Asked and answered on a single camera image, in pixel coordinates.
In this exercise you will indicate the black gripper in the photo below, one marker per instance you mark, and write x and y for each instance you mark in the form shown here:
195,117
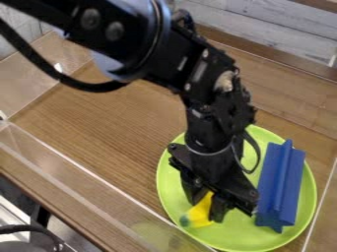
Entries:
209,159

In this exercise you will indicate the yellow toy banana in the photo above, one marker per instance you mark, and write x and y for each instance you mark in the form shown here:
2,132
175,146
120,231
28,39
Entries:
197,217

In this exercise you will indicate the blue star-shaped block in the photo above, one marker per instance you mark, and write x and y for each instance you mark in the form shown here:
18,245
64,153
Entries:
279,186

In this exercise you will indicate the black metal table stand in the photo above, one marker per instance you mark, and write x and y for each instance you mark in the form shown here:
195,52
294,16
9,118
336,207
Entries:
24,223

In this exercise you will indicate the clear acrylic enclosure wall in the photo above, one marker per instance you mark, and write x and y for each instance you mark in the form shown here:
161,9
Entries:
112,135

